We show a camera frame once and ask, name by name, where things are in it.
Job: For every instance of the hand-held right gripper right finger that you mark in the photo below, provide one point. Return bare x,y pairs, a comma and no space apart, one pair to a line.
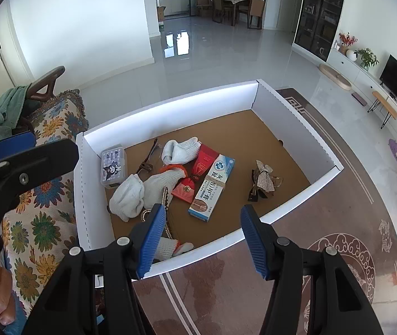
252,242

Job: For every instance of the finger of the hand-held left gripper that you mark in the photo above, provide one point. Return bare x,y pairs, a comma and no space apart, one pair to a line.
38,167
13,144

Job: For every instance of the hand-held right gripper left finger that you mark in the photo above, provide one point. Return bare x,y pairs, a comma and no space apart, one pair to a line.
151,240

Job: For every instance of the white knit work glove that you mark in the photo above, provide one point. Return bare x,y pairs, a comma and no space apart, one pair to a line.
169,247
128,195
162,185
181,150

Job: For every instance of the dark sunglasses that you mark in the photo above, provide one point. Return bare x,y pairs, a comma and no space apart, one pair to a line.
255,194

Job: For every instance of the blue white ointment box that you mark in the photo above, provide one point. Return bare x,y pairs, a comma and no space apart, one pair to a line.
212,188

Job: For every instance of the rhinestone bow hair clip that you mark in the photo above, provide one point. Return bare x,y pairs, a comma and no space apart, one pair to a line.
264,176

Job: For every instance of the clear plastic box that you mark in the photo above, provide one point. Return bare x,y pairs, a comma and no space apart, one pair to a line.
114,165

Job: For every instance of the white cardboard box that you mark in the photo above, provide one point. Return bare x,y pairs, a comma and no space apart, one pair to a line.
271,139

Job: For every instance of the green towel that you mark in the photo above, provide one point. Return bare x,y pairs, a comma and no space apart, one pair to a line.
3,115

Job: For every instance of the dark wooden armchair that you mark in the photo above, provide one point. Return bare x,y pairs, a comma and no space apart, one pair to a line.
46,80

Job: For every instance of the dark flat floor scale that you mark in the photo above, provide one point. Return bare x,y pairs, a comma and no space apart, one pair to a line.
359,98

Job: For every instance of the round wooden floor board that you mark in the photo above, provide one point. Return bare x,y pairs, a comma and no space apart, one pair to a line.
335,76

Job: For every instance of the wooden bench with metal legs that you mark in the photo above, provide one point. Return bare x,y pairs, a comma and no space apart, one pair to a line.
385,106

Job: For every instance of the brown cardboard carton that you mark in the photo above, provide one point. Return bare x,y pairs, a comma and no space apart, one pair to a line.
161,15

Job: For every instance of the white television cabinet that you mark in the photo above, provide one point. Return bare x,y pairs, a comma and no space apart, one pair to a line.
373,83

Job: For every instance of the white round vase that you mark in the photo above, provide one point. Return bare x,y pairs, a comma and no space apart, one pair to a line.
351,54

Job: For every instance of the green potted plant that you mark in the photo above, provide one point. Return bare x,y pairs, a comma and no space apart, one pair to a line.
367,57

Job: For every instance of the red flowers in vase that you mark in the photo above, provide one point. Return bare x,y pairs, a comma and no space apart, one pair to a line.
346,42

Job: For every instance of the brown dining chair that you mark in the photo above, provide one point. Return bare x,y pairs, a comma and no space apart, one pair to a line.
256,12
204,3
223,7

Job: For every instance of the black glass display cabinet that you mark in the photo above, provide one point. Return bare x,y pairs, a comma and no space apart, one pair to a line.
320,10

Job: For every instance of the dining table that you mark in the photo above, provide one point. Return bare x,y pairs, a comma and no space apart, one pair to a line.
237,0

